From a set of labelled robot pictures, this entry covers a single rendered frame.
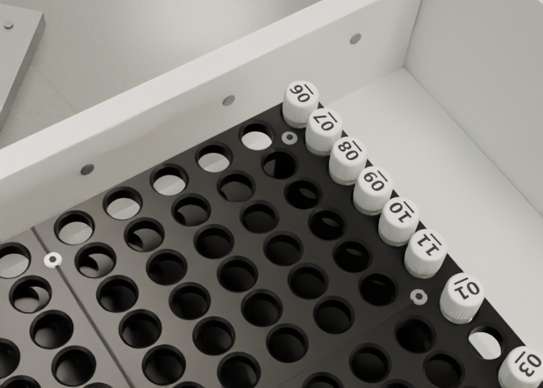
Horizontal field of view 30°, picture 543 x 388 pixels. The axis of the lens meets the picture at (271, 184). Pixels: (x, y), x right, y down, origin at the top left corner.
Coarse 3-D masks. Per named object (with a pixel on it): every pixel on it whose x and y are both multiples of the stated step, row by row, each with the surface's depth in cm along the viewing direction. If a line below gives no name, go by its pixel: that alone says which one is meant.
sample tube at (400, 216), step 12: (396, 204) 33; (408, 204) 33; (384, 216) 33; (396, 216) 33; (408, 216) 33; (384, 228) 33; (396, 228) 33; (408, 228) 33; (384, 240) 34; (396, 240) 33; (408, 240) 34
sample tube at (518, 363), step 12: (516, 348) 31; (528, 348) 31; (504, 360) 31; (516, 360) 30; (528, 360) 30; (540, 360) 30; (504, 372) 31; (516, 372) 30; (528, 372) 30; (540, 372) 30; (504, 384) 31; (516, 384) 30; (528, 384) 30
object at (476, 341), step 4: (472, 336) 38; (476, 336) 38; (472, 340) 38; (476, 340) 38; (480, 340) 38; (476, 344) 38; (480, 344) 38; (484, 344) 38; (476, 348) 38; (480, 348) 38; (484, 348) 38; (488, 348) 38; (480, 352) 37; (484, 352) 37; (488, 352) 37; (484, 356) 37; (488, 356) 37; (492, 356) 37
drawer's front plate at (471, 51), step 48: (432, 0) 42; (480, 0) 39; (528, 0) 37; (432, 48) 44; (480, 48) 41; (528, 48) 38; (432, 96) 45; (480, 96) 42; (528, 96) 40; (480, 144) 44; (528, 144) 41; (528, 192) 42
